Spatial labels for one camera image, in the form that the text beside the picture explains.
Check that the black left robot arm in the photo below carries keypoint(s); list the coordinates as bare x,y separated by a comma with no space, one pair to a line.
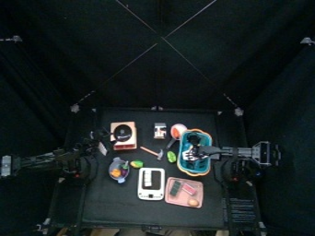
41,161

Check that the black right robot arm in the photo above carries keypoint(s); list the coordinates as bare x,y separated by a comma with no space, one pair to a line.
242,151

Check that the red wooden toy stove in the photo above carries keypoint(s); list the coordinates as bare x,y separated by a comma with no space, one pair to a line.
123,135

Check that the black white toy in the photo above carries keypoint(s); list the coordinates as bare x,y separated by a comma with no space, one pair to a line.
189,156

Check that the teal basket orange rim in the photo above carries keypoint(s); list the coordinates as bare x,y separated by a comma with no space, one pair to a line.
186,167

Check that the grey toy utensil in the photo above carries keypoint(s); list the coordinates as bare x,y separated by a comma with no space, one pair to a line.
171,143

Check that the toy sushi block green filling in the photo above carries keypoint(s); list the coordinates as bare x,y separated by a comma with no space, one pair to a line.
161,130

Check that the yellow orange toy vegetable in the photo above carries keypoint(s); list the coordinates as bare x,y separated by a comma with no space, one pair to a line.
115,173

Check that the red toy sushi block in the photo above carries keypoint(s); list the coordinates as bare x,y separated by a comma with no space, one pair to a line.
189,189

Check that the yellow green toy fruit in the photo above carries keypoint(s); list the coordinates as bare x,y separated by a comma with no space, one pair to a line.
137,164

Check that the purple toy vegetable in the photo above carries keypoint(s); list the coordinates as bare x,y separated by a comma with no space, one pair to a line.
125,172

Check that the toy sushi roll block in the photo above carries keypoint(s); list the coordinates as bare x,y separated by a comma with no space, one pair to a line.
175,188

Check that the grey toy pot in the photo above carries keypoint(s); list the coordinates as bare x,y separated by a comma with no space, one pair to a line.
118,180

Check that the orange toy egg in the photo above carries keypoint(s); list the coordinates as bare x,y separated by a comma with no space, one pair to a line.
194,202

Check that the pink plastic tray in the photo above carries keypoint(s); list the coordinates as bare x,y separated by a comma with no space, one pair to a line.
178,201

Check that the white toy kitchen appliance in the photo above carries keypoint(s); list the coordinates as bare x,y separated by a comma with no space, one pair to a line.
151,193

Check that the grey frame corner bracket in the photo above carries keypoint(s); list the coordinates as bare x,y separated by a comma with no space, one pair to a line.
75,108
308,41
239,111
17,38

